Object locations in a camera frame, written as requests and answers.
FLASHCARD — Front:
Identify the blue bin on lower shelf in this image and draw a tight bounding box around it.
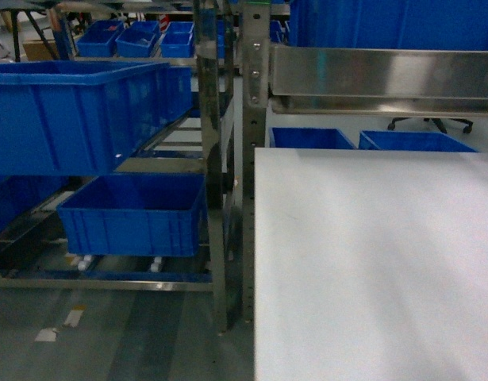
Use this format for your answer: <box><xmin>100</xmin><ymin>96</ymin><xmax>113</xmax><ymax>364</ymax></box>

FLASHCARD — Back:
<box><xmin>57</xmin><ymin>174</ymin><xmax>206</xmax><ymax>257</ymax></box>

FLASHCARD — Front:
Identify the stainless steel shelf beam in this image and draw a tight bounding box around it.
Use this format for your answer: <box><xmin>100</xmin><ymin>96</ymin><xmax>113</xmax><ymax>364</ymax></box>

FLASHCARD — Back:
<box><xmin>269</xmin><ymin>45</ymin><xmax>488</xmax><ymax>117</ymax></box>

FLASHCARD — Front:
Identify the large blue bin on shelf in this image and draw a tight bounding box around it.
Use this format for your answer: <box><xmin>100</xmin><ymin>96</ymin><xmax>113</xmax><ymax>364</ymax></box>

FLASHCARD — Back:
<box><xmin>0</xmin><ymin>61</ymin><xmax>192</xmax><ymax>175</ymax></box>

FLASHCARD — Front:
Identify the stainless steel shelf rack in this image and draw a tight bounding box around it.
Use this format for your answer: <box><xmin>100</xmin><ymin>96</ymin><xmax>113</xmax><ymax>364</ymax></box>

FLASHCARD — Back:
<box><xmin>0</xmin><ymin>1</ymin><xmax>233</xmax><ymax>331</ymax></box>

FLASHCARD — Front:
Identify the blue bin below beam left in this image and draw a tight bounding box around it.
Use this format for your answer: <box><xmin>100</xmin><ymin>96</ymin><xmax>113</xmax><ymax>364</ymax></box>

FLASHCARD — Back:
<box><xmin>270</xmin><ymin>127</ymin><xmax>355</xmax><ymax>150</ymax></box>

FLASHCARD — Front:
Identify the blue bin below beam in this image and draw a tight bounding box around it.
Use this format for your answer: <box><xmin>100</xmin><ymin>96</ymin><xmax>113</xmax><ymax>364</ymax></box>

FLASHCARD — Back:
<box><xmin>270</xmin><ymin>127</ymin><xmax>355</xmax><ymax>150</ymax></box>
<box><xmin>359</xmin><ymin>130</ymin><xmax>477</xmax><ymax>152</ymax></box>

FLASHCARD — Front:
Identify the blue bin below beam middle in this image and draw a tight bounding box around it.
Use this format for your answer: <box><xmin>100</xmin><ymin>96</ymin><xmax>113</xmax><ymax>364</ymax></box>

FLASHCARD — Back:
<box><xmin>359</xmin><ymin>130</ymin><xmax>477</xmax><ymax>152</ymax></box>

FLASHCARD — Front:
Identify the steel upright post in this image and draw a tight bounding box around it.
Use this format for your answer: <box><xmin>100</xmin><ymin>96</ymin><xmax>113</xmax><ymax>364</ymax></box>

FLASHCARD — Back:
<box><xmin>241</xmin><ymin>1</ymin><xmax>271</xmax><ymax>322</ymax></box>

